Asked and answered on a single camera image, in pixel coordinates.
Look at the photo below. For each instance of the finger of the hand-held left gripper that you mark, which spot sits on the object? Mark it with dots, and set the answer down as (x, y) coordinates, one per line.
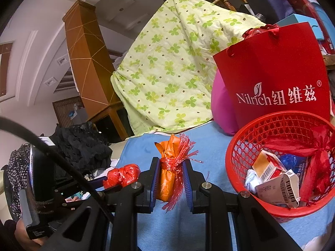
(96, 183)

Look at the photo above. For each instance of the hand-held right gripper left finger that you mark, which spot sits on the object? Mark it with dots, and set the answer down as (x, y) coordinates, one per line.
(155, 185)

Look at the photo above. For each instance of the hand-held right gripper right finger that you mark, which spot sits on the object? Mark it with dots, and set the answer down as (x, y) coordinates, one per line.
(187, 188)

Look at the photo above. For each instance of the orange fringed wrapper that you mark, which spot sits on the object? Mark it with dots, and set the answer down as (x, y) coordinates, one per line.
(167, 183)

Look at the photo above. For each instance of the red plastic bag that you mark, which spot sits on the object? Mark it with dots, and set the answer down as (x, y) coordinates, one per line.
(123, 175)

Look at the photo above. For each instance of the red plastic basket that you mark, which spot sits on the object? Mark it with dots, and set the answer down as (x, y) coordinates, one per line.
(235, 151)

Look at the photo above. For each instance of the red and yellow carton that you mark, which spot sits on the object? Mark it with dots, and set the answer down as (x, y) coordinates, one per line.
(264, 167)

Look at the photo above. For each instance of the white barcode carton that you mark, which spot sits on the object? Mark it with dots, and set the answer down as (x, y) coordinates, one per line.
(272, 188)

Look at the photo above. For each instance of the blue toothpaste box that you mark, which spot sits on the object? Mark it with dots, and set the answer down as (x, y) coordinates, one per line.
(290, 160)

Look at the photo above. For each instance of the red ribbon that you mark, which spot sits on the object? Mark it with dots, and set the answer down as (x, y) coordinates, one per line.
(316, 167)

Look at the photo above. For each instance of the person's left hand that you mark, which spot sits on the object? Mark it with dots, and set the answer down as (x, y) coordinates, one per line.
(22, 231)

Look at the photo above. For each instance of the black dotted cloth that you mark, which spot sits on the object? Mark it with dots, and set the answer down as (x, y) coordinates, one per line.
(15, 167)

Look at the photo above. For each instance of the black fluffy cloth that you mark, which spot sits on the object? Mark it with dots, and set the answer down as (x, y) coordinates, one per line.
(81, 146)

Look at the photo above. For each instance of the white crumpled tissue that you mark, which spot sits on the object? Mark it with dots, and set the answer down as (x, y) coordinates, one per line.
(251, 181)

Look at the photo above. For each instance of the wooden cabinet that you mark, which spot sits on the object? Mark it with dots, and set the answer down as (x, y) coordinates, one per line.
(86, 57)
(115, 120)

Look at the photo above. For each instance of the brown wooden door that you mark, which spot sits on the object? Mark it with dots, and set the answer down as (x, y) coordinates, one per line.
(62, 112)

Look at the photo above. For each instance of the pink pillow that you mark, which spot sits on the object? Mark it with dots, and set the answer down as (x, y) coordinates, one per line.
(222, 109)

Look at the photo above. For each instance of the green clover quilt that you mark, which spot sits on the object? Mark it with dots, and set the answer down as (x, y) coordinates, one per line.
(170, 70)

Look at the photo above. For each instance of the red paper bag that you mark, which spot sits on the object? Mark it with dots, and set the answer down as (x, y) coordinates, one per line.
(274, 65)

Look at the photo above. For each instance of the red plastic wrap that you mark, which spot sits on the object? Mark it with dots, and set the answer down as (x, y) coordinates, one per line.
(257, 32)

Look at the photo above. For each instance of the light blue box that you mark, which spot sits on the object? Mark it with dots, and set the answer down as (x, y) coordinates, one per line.
(301, 21)

